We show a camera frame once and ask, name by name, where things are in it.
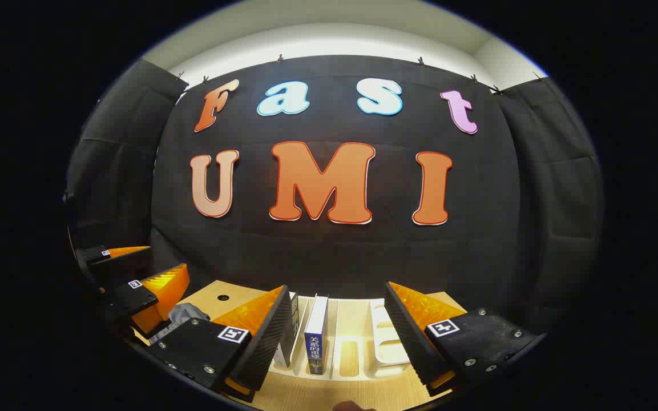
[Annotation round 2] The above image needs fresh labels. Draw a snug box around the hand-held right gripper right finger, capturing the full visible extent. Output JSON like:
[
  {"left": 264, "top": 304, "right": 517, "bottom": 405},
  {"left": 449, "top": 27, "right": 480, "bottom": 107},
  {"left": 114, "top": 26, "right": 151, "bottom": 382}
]
[{"left": 385, "top": 281, "right": 540, "bottom": 397}]

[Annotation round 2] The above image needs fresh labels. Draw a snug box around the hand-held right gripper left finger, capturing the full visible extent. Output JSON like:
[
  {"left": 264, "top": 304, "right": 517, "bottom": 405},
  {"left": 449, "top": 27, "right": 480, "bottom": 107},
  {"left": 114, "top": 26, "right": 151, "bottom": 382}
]
[{"left": 147, "top": 284, "right": 294, "bottom": 403}]

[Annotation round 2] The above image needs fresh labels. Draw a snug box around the white bookshelf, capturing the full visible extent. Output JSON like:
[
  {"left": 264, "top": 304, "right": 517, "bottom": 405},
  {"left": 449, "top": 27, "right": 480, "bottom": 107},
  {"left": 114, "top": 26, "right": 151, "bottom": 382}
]
[{"left": 272, "top": 291, "right": 416, "bottom": 382}]

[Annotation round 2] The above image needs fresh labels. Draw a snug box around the portrait cover book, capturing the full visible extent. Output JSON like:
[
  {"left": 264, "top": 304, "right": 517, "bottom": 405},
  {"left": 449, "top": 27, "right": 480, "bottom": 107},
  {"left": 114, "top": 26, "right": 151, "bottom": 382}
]
[{"left": 273, "top": 291, "right": 301, "bottom": 369}]

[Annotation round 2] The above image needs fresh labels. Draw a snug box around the blue spine book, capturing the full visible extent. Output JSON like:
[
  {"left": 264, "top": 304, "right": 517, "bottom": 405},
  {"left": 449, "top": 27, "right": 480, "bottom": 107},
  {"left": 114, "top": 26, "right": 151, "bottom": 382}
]
[{"left": 304, "top": 294, "right": 329, "bottom": 376}]

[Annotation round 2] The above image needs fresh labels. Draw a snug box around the grey schoolbag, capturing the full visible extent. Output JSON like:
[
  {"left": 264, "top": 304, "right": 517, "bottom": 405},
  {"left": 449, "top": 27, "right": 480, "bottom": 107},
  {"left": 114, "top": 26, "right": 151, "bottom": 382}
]
[{"left": 149, "top": 304, "right": 211, "bottom": 343}]

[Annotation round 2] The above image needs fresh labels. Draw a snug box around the black backdrop cloth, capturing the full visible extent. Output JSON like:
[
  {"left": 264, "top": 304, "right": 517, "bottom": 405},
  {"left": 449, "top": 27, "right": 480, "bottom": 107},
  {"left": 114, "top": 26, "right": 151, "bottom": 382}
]
[{"left": 66, "top": 54, "right": 603, "bottom": 337}]

